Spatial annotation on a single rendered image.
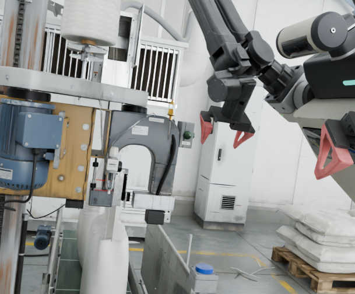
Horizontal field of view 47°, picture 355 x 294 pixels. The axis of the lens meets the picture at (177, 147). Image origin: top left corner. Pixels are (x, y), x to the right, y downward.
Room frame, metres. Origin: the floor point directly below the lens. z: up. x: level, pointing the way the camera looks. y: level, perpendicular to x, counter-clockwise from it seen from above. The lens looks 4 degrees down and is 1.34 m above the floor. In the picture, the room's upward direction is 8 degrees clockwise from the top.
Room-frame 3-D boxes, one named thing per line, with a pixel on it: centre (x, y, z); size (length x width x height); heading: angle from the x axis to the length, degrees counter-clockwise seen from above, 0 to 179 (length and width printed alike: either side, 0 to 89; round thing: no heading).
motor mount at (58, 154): (1.27, 0.38, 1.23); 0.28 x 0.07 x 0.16; 14
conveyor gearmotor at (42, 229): (2.95, 0.87, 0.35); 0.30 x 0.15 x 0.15; 14
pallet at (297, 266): (4.01, -1.82, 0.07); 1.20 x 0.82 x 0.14; 106
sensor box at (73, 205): (1.37, 0.32, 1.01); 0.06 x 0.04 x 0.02; 104
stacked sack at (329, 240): (3.92, -1.50, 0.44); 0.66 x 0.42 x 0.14; 8
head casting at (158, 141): (1.54, 0.15, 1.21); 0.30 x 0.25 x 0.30; 14
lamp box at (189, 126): (1.47, -0.02, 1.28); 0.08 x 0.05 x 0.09; 14
